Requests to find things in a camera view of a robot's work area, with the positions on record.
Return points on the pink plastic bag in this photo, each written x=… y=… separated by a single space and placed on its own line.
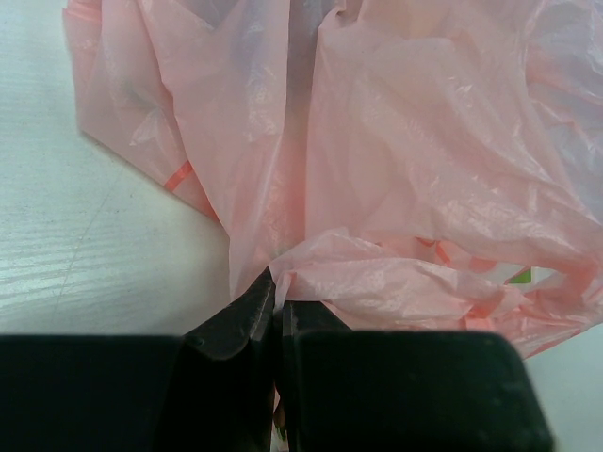
x=411 y=165

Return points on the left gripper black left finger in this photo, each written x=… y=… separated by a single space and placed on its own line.
x=210 y=389

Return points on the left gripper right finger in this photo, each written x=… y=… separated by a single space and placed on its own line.
x=346 y=390

